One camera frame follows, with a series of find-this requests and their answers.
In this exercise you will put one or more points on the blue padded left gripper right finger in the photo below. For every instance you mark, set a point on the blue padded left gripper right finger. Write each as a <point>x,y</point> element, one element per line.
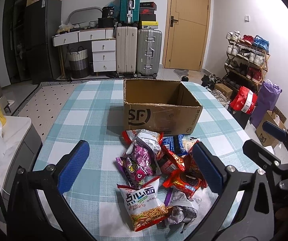
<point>243,209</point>

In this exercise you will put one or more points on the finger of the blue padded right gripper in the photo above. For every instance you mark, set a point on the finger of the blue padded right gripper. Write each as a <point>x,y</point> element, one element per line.
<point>275,131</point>
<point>258,154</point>

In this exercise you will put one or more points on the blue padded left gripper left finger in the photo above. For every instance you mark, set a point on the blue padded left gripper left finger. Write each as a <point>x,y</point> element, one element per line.
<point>37,209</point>

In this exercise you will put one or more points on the white red noodle snack bag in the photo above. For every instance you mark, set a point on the white red noodle snack bag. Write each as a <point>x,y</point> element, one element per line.
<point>143,205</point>

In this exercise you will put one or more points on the small cardboard box on floor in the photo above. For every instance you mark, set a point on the small cardboard box on floor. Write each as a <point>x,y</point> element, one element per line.
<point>265,138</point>

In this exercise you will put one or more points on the purple fabric bag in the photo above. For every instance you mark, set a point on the purple fabric bag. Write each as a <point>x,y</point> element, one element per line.
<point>267,98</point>

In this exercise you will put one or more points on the red shopping bag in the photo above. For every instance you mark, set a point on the red shopping bag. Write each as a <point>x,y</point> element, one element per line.
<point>244,101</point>

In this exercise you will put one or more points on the silver purple-edged snack bag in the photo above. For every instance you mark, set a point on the silver purple-edged snack bag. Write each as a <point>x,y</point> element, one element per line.
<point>181,209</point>

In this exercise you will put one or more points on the red orange Oreo pack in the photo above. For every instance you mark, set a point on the red orange Oreo pack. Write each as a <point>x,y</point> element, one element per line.
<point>187,181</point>

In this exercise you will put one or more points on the beige cookie pack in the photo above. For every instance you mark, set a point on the beige cookie pack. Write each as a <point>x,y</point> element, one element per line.
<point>188,142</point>

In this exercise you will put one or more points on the wooden shoe rack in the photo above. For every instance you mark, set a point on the wooden shoe rack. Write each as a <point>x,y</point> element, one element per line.
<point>246,61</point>

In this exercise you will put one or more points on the dark red snack bag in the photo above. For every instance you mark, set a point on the dark red snack bag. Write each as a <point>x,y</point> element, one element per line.
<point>169,161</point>

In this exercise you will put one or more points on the blue Oreo pack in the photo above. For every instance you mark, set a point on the blue Oreo pack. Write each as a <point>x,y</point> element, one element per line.
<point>175,144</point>

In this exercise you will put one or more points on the purple silver snack bag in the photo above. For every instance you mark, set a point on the purple silver snack bag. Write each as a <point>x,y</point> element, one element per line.
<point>138,163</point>

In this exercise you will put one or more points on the teal white checkered tablecloth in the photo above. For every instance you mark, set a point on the teal white checkered tablecloth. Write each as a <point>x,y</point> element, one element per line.
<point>94,113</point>

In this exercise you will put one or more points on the brown SF cardboard box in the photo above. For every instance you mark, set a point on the brown SF cardboard box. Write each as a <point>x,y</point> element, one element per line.
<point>160,106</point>

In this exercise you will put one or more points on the silver red snack bag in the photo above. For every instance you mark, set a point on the silver red snack bag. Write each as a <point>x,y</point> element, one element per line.
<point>150,138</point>

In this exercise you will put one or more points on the wooden door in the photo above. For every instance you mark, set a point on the wooden door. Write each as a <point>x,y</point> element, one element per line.
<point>186,31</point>

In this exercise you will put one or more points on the grey white laundry basket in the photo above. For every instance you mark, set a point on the grey white laundry basket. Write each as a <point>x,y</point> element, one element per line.
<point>78,62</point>

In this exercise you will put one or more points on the silver grey suitcase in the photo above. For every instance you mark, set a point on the silver grey suitcase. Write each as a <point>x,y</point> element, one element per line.
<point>149,42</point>

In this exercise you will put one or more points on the black cabinet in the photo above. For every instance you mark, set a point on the black cabinet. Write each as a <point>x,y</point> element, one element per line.
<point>28,40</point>

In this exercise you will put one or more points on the white drawer desk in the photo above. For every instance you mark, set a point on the white drawer desk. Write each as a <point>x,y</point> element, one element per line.
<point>103,46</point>

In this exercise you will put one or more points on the beige suitcase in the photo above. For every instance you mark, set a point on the beige suitcase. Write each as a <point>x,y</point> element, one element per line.
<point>126,49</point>

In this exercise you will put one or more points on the teal suitcase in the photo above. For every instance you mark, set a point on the teal suitcase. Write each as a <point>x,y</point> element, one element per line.
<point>129,11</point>

